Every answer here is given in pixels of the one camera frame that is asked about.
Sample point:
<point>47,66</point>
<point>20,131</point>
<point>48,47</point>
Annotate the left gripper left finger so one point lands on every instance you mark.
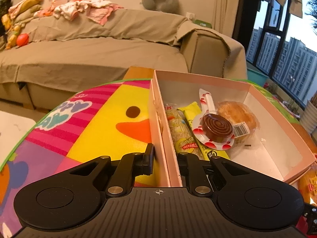
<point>123,172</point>

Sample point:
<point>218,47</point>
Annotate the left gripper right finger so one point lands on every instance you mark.
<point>195,177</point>

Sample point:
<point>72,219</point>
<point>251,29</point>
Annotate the round pastry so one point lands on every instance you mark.
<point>307,186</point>

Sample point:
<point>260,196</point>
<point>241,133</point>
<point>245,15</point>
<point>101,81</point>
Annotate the rice cracker bar packet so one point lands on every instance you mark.
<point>183,139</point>

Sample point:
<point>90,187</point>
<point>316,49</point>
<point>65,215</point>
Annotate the brown swirl lollipop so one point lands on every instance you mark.
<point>211,129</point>

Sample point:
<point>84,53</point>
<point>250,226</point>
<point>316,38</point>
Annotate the pink cardboard gift box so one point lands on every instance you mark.
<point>262,140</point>

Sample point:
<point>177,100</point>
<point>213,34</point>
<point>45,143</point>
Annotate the yellow snack stick packet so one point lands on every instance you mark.
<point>190,112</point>

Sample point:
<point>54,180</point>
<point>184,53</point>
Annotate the bread bun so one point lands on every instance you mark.
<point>242,119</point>

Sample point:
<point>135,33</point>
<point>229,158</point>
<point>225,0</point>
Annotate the colourful cartoon play mat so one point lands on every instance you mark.
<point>54,182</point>

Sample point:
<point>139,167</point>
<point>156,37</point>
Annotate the white ribbed planter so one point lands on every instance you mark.
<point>308,119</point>

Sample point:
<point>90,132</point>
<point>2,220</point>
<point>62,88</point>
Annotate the teal plastic bucket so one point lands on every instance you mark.
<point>255,75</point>

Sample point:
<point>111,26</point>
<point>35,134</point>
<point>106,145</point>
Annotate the beige covered sofa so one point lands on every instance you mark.
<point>64,57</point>

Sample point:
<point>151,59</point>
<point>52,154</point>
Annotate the green label sign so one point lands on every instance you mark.
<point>203,23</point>

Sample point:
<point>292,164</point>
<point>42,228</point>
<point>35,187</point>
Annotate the pile of baby clothes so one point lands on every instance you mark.
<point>96,10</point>

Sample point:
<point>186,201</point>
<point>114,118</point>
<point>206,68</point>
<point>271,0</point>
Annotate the grey neck pillow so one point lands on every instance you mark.
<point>166,6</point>

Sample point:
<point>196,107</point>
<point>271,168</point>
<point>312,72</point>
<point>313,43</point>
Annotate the orange toy ball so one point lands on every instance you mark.
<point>22,39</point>

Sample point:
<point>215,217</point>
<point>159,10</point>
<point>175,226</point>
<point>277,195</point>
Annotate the yellow plush toys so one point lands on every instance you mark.
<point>16,18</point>

